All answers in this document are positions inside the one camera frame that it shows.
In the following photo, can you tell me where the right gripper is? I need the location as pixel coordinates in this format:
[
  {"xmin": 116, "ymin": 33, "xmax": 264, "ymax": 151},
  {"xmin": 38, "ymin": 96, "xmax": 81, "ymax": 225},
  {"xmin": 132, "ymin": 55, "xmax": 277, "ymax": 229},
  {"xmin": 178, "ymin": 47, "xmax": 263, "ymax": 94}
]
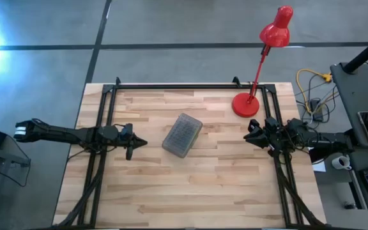
[{"xmin": 243, "ymin": 118, "xmax": 280, "ymax": 157}]

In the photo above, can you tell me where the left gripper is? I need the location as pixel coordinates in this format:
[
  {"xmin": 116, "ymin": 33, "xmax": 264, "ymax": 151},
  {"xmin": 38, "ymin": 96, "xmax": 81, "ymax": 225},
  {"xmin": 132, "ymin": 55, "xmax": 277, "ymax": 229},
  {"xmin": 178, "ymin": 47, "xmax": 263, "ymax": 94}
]
[{"xmin": 119, "ymin": 133, "xmax": 148, "ymax": 160}]

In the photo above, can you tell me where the clear plastic supply box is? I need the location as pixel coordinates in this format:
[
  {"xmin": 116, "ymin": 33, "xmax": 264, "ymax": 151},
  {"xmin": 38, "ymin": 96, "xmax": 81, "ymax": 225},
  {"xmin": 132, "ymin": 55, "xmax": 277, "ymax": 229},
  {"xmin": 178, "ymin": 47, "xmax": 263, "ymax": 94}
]
[{"xmin": 162, "ymin": 112, "xmax": 203, "ymax": 159}]

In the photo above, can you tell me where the red desk lamp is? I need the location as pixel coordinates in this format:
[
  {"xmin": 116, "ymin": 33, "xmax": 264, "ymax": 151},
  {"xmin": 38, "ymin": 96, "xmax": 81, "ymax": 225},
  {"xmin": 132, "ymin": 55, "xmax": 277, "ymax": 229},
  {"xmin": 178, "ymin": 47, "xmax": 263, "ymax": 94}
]
[{"xmin": 231, "ymin": 5, "xmax": 295, "ymax": 118}]

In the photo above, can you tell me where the black power adapter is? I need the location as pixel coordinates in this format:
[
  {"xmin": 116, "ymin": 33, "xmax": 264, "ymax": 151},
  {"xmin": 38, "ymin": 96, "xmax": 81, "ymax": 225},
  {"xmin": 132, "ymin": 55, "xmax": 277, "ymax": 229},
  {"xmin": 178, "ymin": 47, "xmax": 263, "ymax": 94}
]
[{"xmin": 310, "ymin": 99, "xmax": 325, "ymax": 122}]

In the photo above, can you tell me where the white paper sheet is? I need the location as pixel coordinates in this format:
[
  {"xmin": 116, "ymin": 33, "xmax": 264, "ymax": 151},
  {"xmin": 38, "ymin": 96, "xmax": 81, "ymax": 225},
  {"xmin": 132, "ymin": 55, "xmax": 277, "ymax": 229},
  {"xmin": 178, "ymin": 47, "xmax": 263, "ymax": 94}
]
[{"xmin": 311, "ymin": 159, "xmax": 327, "ymax": 173}]

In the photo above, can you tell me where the black stand beam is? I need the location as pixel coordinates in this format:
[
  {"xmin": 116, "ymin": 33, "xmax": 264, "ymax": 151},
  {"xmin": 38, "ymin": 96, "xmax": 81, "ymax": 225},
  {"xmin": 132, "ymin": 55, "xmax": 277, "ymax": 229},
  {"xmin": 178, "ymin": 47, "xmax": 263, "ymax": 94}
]
[{"xmin": 308, "ymin": 147, "xmax": 353, "ymax": 164}]

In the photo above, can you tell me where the white mug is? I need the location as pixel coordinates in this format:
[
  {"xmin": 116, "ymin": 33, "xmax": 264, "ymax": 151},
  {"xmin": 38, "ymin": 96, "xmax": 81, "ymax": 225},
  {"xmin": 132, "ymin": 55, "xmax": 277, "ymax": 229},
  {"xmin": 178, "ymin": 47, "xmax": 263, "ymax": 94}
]
[{"xmin": 332, "ymin": 155, "xmax": 353, "ymax": 171}]

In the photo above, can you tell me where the grey side desk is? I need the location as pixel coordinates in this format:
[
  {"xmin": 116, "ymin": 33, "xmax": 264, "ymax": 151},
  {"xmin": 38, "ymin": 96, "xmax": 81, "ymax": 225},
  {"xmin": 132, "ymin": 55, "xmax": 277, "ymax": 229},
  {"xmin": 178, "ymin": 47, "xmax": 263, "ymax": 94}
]
[{"xmin": 330, "ymin": 62, "xmax": 368, "ymax": 228}]

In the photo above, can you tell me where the black round pole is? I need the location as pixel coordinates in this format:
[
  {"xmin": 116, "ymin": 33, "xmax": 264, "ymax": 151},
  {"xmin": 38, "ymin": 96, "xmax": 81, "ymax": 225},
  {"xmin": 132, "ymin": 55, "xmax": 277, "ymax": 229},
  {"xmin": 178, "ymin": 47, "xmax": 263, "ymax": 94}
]
[{"xmin": 343, "ymin": 30, "xmax": 368, "ymax": 74}]

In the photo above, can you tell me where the yellow cable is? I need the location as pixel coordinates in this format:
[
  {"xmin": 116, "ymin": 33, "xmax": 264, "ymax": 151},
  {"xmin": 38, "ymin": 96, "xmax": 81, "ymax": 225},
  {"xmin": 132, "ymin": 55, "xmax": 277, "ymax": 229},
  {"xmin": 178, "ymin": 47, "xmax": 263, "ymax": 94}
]
[{"xmin": 296, "ymin": 68, "xmax": 334, "ymax": 114}]

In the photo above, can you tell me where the black aluminium table frame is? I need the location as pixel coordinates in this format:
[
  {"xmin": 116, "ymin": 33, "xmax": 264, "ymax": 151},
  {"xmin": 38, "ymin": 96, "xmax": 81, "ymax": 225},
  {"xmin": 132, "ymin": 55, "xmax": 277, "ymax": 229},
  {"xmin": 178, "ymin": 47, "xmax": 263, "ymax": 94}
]
[{"xmin": 54, "ymin": 76, "xmax": 328, "ymax": 229}]

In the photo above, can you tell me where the grey cable bundle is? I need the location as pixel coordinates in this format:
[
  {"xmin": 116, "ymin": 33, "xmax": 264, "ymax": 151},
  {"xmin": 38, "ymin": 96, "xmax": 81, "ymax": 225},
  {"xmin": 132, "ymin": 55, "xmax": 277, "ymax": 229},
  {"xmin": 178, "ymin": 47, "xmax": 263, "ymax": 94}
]
[{"xmin": 295, "ymin": 72, "xmax": 341, "ymax": 128}]

